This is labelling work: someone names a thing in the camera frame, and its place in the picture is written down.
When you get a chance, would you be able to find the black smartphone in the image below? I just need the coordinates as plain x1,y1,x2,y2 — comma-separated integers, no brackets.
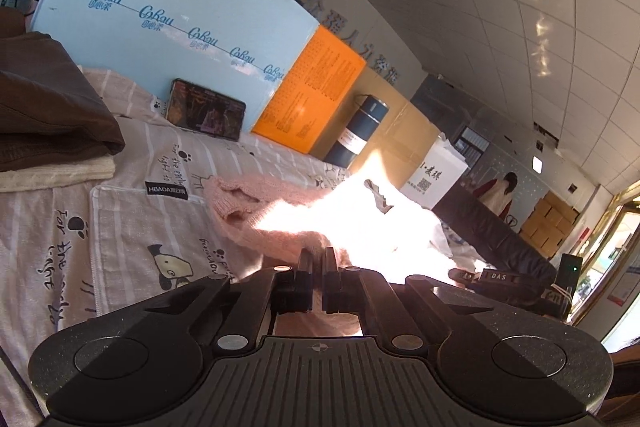
165,78,247,142

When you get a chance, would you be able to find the cream folded garment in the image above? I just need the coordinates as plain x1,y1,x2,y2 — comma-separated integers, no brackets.
0,155,117,192

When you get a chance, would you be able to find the dark blue thermos bottle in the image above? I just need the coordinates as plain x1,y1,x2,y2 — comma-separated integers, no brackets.
322,94,390,168

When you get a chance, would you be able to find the brown folded garment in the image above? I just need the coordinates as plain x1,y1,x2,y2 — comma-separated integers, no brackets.
0,7,126,172

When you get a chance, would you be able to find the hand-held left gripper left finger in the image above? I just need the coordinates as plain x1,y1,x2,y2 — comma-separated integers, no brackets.
135,250,314,356

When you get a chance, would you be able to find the striped cloth with black label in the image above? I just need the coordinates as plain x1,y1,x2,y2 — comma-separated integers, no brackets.
89,179,236,318

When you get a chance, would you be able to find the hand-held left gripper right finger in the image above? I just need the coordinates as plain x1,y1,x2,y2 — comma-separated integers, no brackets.
323,247,483,354

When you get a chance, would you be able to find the white paper bag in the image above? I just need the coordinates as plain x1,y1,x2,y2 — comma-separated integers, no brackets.
400,134,471,210

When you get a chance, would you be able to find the stack of cardboard boxes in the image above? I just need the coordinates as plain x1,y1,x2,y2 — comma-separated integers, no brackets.
520,191,581,258

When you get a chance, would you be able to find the golden framed glass door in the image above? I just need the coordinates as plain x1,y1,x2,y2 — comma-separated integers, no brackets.
575,181,640,343

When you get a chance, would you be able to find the large brown cardboard box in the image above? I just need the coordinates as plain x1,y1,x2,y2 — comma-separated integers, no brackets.
310,66,441,188

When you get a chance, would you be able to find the striped cartoon dog bedsheet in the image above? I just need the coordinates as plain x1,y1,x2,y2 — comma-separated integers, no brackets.
0,67,361,427

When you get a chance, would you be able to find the orange cardboard box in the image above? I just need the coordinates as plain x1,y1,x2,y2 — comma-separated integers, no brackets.
250,25,368,156

